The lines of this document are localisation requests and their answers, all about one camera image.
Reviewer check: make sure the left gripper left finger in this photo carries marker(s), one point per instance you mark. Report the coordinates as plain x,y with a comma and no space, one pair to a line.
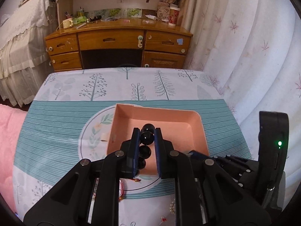
89,193

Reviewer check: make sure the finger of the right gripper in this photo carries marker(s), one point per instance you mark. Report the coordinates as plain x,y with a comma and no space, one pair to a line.
243,171

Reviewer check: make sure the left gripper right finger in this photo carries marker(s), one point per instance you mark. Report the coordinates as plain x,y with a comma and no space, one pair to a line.
205,194

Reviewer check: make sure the tree print tablecloth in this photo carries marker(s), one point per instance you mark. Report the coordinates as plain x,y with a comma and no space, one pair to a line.
73,109

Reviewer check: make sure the white floral curtain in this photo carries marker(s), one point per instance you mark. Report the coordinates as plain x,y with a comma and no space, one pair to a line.
249,50

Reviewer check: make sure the pink quilt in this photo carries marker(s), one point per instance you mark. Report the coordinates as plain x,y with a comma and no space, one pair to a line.
11,122

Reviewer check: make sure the white lace cover furniture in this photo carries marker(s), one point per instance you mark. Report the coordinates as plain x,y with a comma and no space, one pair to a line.
24,58

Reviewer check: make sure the wooden desk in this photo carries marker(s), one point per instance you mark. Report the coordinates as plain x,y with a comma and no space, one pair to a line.
123,37

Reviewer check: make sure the red paper cup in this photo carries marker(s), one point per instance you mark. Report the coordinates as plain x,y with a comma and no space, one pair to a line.
173,16

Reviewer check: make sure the white tube bottle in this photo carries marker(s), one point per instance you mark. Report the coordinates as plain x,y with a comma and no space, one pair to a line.
152,17

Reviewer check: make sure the white mug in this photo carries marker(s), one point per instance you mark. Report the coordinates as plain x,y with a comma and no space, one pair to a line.
67,23

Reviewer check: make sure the silver ring red stone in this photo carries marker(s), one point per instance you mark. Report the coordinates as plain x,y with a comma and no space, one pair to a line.
163,220

